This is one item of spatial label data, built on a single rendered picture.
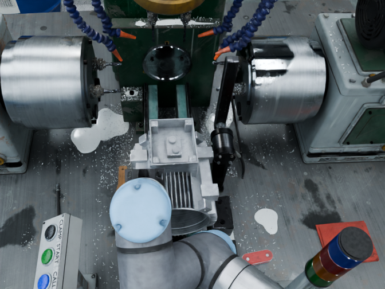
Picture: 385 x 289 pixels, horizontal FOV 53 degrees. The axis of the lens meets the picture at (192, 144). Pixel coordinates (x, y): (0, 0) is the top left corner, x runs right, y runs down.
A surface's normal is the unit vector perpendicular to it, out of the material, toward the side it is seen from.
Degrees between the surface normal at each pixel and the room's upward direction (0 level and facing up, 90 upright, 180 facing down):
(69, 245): 54
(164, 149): 0
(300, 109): 80
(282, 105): 73
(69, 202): 0
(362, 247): 0
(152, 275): 32
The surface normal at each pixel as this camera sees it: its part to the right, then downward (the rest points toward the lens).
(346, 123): 0.07, 0.83
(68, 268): 0.84, -0.35
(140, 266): -0.10, -0.04
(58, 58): 0.07, -0.35
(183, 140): 0.06, -0.55
